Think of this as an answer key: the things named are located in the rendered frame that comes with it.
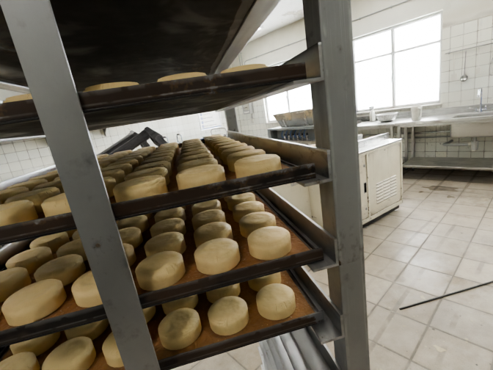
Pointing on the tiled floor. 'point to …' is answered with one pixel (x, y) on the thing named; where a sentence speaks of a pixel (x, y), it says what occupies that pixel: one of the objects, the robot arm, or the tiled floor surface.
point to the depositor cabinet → (373, 182)
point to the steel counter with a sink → (469, 114)
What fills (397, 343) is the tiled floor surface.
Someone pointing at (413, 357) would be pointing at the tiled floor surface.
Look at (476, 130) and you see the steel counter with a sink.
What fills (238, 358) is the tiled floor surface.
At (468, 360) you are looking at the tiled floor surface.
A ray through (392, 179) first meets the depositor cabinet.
